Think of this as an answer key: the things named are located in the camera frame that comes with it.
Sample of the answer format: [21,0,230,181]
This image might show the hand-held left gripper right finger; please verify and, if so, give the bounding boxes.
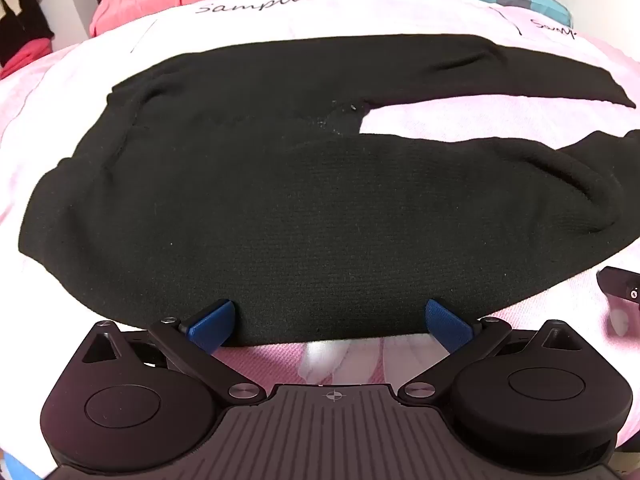
[402,299,586,406]

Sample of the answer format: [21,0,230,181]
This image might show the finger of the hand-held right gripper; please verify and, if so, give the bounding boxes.
[597,266,640,307]

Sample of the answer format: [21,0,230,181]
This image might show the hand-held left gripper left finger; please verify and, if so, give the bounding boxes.
[80,299,263,406]

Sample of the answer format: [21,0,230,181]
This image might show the black pants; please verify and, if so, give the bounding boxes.
[17,34,640,348]

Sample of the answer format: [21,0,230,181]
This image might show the pink printed bed sheet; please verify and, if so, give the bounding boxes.
[0,0,640,480]

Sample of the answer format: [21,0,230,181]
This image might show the red cloth pile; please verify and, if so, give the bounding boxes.
[0,37,55,80]

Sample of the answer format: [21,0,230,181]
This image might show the hanging dark clothes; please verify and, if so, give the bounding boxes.
[0,0,56,68]

